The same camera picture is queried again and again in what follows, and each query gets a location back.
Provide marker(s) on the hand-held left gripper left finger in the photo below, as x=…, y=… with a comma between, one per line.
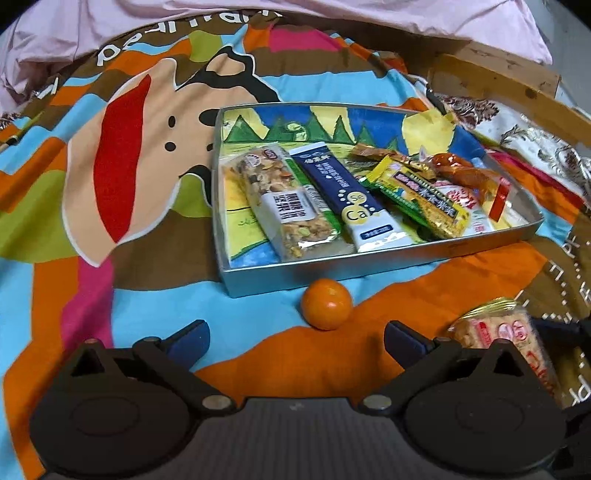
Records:
x=189, y=342

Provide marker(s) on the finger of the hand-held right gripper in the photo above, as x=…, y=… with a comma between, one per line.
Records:
x=561, y=330

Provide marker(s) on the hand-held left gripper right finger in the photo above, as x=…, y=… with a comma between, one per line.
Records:
x=405, y=342

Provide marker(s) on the rice cracker packet red print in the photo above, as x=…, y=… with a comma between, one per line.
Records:
x=498, y=325

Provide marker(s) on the small orange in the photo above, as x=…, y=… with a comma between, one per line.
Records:
x=327, y=304

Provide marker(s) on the metal tray with dinosaur print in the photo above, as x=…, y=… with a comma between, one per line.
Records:
x=258, y=272

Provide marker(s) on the white and green snack packet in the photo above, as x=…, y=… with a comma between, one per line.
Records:
x=471, y=210

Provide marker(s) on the yellow and green snack packet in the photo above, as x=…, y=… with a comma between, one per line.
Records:
x=415, y=194

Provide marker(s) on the dark blue stick sachet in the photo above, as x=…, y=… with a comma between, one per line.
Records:
x=351, y=198

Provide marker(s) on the clear nut bar packet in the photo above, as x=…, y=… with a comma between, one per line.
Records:
x=281, y=203

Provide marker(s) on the small green snack packet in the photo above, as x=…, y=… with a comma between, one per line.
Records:
x=318, y=198

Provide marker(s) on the orange-red meat snack packet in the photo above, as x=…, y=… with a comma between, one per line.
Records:
x=471, y=177

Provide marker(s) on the colourful printed blanket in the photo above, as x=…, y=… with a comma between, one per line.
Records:
x=129, y=184

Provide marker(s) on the floral satin quilt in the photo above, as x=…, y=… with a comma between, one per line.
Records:
x=531, y=134

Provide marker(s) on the wooden bed frame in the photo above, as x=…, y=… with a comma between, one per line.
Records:
x=498, y=74

